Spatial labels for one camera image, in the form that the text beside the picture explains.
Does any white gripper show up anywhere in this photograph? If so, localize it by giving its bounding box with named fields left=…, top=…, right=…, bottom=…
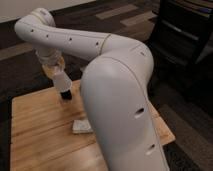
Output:
left=36, top=49, right=65, bottom=79

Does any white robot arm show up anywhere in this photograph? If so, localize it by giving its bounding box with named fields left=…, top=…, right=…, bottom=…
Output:
left=14, top=8, right=170, bottom=171

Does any black box object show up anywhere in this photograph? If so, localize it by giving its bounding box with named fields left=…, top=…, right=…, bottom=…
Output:
left=60, top=90, right=72, bottom=100

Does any black office chair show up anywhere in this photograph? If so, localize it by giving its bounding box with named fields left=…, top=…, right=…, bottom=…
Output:
left=138, top=0, right=213, bottom=101

